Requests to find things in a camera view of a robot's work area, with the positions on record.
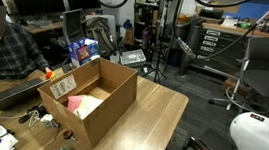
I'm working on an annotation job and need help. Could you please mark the pink shirt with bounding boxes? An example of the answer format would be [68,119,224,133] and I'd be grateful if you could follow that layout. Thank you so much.
[65,93,87,114]

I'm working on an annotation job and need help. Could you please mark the white plastic floor box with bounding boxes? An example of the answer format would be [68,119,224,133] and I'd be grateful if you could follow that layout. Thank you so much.
[118,46,148,70]

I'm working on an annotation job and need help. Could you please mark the brown cardboard box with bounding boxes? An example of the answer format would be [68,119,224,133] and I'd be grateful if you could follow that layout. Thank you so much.
[32,51,141,150]

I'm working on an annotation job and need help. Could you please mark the blue product box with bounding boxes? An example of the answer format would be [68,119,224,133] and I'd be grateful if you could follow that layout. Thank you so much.
[65,36,103,71]

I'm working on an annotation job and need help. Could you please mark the small brown floor box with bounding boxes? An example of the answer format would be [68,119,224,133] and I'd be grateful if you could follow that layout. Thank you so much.
[220,77,243,96]

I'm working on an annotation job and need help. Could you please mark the orange brown floor bag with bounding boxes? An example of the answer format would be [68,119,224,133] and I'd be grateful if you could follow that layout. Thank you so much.
[120,18,137,48]

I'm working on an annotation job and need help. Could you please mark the gray green backpack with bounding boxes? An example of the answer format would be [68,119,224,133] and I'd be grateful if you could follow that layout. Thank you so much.
[82,15,119,61]

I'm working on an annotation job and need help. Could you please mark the small black flat device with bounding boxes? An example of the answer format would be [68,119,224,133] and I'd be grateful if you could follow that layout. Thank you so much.
[60,62,75,76]

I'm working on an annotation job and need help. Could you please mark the metal shelf rack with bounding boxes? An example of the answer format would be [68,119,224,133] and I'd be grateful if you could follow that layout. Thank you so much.
[129,0,171,56]

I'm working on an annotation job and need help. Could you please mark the black mesh office chair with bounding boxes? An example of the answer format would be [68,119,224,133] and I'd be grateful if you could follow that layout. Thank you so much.
[59,6,89,48]

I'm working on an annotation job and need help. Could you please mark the small orange yellow object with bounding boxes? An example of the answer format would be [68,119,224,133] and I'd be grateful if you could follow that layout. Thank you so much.
[45,70,56,81]

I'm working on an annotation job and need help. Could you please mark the brown tape roll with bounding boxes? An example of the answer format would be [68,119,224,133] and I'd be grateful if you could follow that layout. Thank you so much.
[61,128,78,142]

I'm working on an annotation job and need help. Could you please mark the dark drawer workbench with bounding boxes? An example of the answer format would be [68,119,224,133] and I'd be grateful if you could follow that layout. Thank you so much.
[188,20,269,83]

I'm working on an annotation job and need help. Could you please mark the white power adapter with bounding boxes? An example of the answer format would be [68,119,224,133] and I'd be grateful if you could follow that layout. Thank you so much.
[39,111,56,125]

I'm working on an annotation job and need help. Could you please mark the wooden monitor desk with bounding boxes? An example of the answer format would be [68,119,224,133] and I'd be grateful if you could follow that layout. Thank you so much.
[19,16,66,40]

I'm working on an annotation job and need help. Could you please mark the background cardboard boxes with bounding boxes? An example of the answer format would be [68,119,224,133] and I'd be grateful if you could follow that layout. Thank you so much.
[194,0,243,24]

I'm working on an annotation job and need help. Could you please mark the gray laptop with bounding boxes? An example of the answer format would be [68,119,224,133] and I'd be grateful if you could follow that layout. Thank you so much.
[0,73,52,116]

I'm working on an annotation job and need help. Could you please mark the black rolling stool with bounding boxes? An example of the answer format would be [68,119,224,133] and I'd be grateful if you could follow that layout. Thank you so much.
[206,30,269,117]

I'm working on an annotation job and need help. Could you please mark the seated person in plaid shirt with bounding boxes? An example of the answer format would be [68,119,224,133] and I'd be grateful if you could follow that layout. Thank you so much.
[0,0,62,114]

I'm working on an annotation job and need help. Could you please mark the thin black cable with connector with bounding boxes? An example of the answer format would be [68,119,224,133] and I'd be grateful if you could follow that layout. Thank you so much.
[167,0,269,69]

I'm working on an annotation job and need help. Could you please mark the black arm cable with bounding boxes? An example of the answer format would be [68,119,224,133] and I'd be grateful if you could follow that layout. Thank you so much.
[71,0,251,24]

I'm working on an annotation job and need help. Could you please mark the orange handled tool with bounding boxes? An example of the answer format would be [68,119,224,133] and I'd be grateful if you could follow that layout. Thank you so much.
[187,135,211,150]

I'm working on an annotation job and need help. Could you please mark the black charger with cable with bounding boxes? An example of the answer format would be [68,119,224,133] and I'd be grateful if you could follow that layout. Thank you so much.
[17,102,51,127]

